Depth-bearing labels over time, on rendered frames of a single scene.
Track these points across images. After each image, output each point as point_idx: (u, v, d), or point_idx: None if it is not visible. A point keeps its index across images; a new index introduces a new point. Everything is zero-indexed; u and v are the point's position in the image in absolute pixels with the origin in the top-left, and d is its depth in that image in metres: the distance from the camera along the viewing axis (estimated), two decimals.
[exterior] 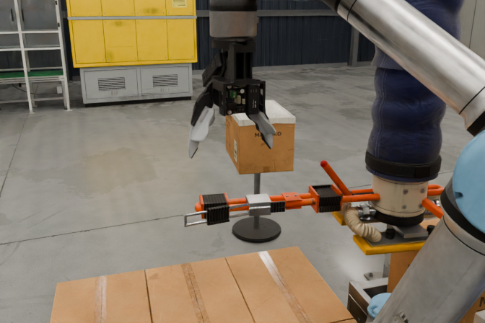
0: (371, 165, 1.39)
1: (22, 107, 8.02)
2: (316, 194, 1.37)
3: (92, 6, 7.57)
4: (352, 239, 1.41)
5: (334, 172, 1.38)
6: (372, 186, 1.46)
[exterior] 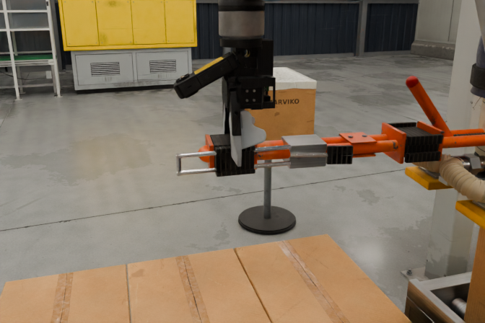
0: None
1: (9, 94, 7.47)
2: (400, 132, 0.82)
3: None
4: (455, 208, 0.87)
5: (428, 96, 0.84)
6: (482, 124, 0.91)
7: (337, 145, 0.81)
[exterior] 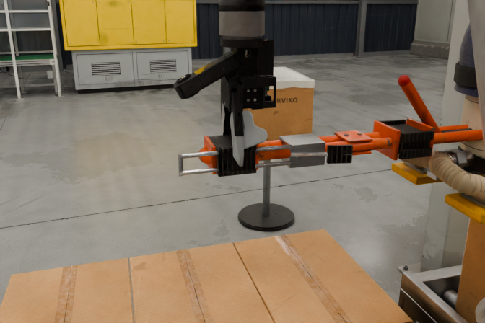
0: (473, 83, 0.88)
1: None
2: (395, 129, 0.85)
3: None
4: (445, 200, 0.90)
5: (419, 94, 0.87)
6: (466, 120, 0.95)
7: (335, 143, 0.83)
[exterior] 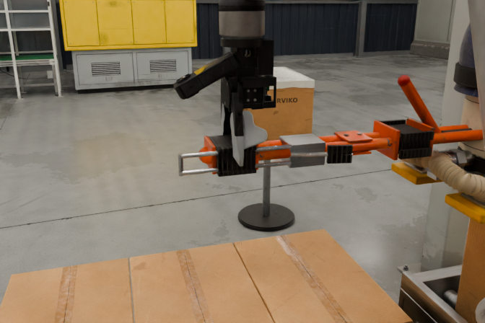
0: (473, 83, 0.88)
1: None
2: (395, 129, 0.85)
3: None
4: (445, 200, 0.90)
5: (419, 94, 0.87)
6: (466, 120, 0.95)
7: (335, 143, 0.83)
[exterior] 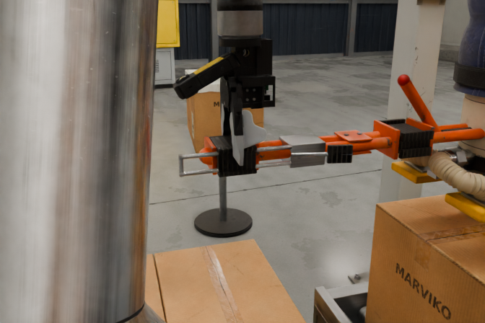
0: (473, 82, 0.88)
1: None
2: (394, 129, 0.85)
3: None
4: (445, 200, 0.90)
5: (418, 94, 0.87)
6: (465, 119, 0.95)
7: (335, 143, 0.83)
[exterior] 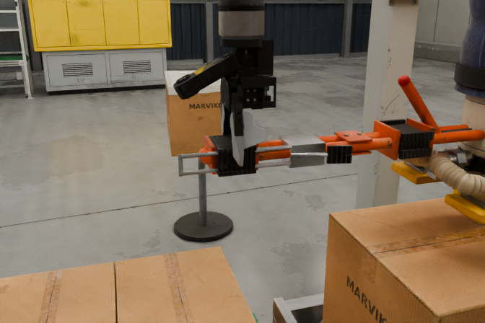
0: (473, 83, 0.88)
1: None
2: (395, 130, 0.84)
3: None
4: (445, 200, 0.90)
5: (419, 94, 0.87)
6: (466, 120, 0.95)
7: (335, 143, 0.83)
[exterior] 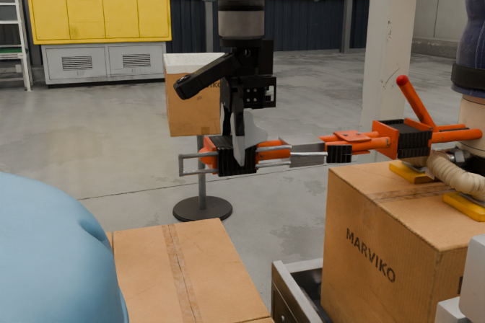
0: (470, 82, 0.89)
1: None
2: (393, 129, 0.85)
3: None
4: (443, 200, 0.91)
5: (417, 94, 0.87)
6: (463, 120, 0.96)
7: (334, 143, 0.83)
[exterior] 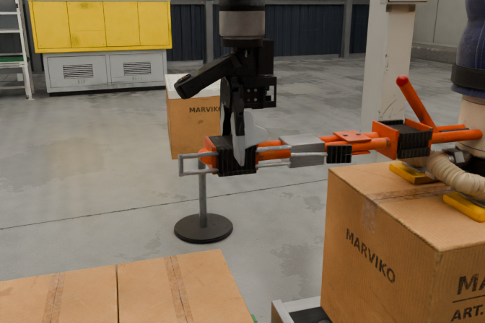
0: (470, 83, 0.89)
1: None
2: (393, 129, 0.85)
3: None
4: (443, 200, 0.91)
5: (417, 94, 0.87)
6: (463, 120, 0.96)
7: (334, 143, 0.83)
